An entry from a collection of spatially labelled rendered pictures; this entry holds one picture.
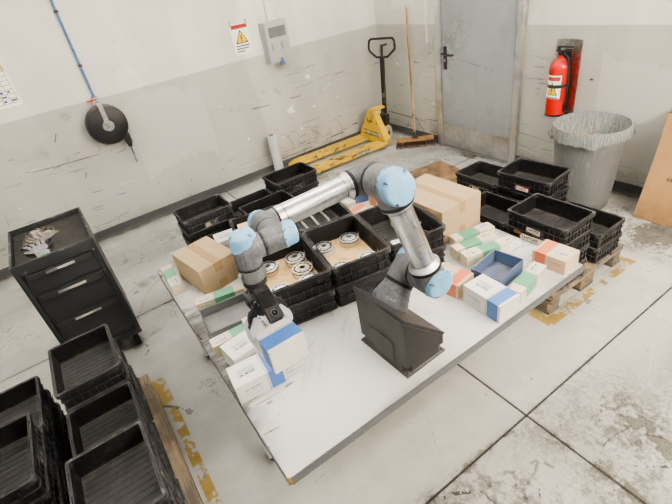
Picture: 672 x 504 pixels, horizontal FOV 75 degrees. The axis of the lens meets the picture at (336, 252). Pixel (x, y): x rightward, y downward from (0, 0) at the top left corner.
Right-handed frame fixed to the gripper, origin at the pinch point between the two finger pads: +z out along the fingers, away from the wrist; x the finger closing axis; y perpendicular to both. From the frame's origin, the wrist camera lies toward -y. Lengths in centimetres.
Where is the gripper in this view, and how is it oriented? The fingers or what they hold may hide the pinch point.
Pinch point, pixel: (273, 332)
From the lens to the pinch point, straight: 141.1
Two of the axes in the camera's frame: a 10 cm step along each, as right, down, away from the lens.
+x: -8.2, 4.1, -4.0
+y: -5.6, -3.8, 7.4
